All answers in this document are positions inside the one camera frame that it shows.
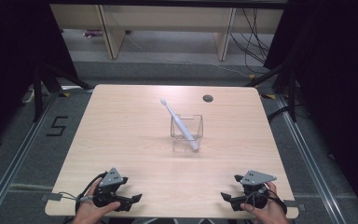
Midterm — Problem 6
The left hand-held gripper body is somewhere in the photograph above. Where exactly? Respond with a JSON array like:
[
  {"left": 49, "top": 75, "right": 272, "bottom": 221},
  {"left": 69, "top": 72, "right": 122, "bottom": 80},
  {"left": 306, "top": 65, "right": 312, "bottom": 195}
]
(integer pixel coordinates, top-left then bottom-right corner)
[{"left": 91, "top": 167, "right": 129, "bottom": 210}]

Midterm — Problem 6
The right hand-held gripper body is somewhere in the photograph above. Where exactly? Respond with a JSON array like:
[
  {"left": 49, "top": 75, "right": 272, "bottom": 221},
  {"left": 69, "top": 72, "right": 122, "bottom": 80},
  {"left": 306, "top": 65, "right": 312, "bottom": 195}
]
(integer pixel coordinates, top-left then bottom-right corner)
[{"left": 240, "top": 169, "right": 278, "bottom": 210}]

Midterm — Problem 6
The clear plastic square cup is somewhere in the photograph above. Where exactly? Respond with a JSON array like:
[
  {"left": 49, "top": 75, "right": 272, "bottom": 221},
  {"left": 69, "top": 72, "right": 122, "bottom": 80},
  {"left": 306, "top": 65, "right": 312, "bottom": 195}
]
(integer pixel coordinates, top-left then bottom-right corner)
[{"left": 170, "top": 113, "right": 205, "bottom": 154}]

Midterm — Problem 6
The white electric toothbrush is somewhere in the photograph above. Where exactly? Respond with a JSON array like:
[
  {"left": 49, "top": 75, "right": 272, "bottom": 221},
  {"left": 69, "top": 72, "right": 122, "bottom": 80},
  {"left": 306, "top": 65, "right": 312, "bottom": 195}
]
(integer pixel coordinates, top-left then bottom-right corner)
[{"left": 159, "top": 98, "right": 200, "bottom": 153}]

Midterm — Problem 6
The person's right hand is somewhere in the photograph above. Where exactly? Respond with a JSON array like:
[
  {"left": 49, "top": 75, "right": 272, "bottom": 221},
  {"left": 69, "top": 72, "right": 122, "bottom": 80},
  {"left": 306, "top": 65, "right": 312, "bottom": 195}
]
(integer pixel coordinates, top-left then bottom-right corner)
[{"left": 240, "top": 181, "right": 289, "bottom": 224}]

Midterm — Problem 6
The person's left hand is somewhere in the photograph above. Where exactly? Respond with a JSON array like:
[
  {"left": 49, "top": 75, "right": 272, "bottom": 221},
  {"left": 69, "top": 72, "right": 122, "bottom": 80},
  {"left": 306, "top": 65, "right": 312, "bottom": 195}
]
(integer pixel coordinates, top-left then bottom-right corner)
[{"left": 72, "top": 178, "right": 121, "bottom": 224}]

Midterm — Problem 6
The grey tape tab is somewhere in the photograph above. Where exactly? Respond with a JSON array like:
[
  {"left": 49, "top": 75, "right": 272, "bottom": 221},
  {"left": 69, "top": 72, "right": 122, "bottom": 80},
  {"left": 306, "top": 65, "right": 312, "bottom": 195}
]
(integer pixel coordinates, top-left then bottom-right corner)
[{"left": 282, "top": 200, "right": 308, "bottom": 213}]

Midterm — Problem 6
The black metal stand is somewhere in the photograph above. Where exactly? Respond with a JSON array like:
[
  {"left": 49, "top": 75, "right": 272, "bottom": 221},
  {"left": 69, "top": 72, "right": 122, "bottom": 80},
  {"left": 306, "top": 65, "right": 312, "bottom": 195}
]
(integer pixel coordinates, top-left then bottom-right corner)
[
  {"left": 244, "top": 61, "right": 298, "bottom": 123},
  {"left": 32, "top": 61, "right": 95, "bottom": 123}
]

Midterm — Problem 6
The black curtain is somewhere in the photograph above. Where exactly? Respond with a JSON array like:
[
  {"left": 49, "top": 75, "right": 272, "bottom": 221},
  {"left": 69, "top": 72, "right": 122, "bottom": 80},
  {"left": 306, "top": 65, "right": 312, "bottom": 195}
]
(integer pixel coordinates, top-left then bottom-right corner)
[
  {"left": 263, "top": 0, "right": 358, "bottom": 222},
  {"left": 0, "top": 0, "right": 79, "bottom": 151}
]

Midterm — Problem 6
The small pink item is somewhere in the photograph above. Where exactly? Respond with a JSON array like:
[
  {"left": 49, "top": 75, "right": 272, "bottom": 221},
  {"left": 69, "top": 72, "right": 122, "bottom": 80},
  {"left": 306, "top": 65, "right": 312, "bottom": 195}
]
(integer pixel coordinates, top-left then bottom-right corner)
[{"left": 82, "top": 29, "right": 104, "bottom": 39}]

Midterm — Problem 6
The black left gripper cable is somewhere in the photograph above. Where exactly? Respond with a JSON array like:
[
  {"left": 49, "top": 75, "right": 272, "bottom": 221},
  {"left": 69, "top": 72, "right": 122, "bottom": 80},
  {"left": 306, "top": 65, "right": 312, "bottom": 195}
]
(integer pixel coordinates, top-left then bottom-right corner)
[{"left": 75, "top": 172, "right": 107, "bottom": 214}]

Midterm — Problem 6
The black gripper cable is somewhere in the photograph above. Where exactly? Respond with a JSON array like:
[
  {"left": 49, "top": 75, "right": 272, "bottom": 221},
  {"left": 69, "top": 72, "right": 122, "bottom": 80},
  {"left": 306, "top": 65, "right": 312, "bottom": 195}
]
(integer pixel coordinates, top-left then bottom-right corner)
[
  {"left": 75, "top": 172, "right": 107, "bottom": 214},
  {"left": 247, "top": 186, "right": 289, "bottom": 217}
]

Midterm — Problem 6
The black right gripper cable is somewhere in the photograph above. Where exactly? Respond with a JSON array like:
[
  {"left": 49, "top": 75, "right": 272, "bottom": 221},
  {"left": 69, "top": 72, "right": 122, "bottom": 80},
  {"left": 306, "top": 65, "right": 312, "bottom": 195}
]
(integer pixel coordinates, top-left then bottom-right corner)
[{"left": 247, "top": 186, "right": 289, "bottom": 217}]

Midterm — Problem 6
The grey left gripper cable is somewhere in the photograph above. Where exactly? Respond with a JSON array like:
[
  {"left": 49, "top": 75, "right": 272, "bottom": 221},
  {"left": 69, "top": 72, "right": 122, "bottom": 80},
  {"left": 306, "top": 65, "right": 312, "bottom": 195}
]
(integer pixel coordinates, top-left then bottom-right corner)
[{"left": 57, "top": 191, "right": 95, "bottom": 203}]

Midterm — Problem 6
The aluminium floor rail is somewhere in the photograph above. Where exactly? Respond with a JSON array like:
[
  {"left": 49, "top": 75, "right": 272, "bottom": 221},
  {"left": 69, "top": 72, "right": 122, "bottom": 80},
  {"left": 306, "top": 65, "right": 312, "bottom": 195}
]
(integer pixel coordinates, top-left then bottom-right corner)
[
  {"left": 0, "top": 89, "right": 61, "bottom": 224},
  {"left": 274, "top": 92, "right": 347, "bottom": 224}
]

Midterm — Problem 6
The bundle of black cables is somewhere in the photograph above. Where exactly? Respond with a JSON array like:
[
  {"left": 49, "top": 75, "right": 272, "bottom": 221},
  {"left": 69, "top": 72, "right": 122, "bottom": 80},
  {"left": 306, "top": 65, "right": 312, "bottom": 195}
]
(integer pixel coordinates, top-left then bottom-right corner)
[{"left": 228, "top": 7, "right": 272, "bottom": 75}]

